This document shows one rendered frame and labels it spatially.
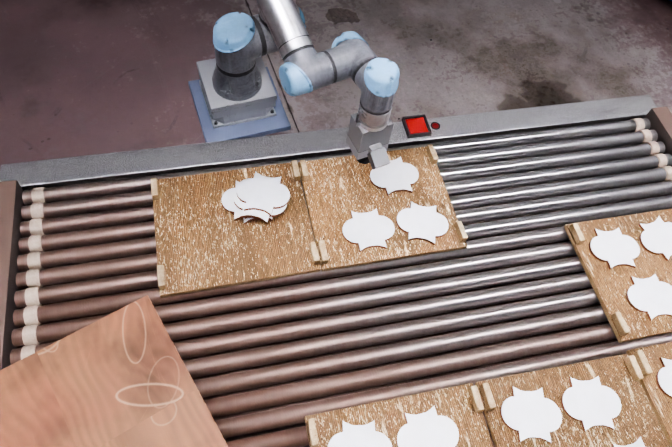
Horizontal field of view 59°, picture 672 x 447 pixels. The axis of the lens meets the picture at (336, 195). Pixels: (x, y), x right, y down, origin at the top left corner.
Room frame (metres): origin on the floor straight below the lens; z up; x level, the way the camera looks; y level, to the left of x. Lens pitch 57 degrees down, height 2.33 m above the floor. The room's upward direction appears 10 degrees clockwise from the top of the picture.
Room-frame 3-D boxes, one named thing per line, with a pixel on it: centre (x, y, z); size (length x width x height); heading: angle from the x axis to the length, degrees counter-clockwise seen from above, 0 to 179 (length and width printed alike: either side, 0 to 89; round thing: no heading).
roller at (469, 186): (0.96, -0.13, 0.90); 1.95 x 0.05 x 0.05; 110
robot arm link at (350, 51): (1.00, 0.02, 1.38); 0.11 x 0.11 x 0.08; 38
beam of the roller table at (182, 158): (1.17, -0.05, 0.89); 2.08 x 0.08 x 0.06; 110
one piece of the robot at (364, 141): (0.91, -0.06, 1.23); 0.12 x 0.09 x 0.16; 34
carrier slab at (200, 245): (0.77, 0.26, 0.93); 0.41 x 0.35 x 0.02; 111
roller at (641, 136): (1.05, -0.09, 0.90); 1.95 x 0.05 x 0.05; 110
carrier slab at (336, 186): (0.92, -0.13, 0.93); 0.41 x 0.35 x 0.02; 111
